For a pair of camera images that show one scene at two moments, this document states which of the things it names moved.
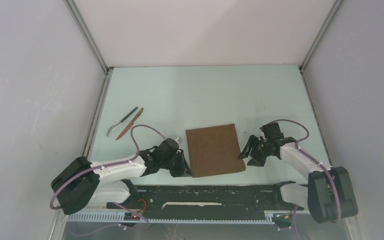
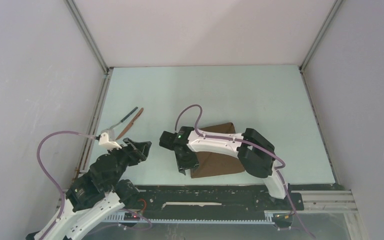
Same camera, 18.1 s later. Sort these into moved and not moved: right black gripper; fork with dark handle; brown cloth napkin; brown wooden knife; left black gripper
Moved: left black gripper; right black gripper
Not moved: brown wooden knife; fork with dark handle; brown cloth napkin
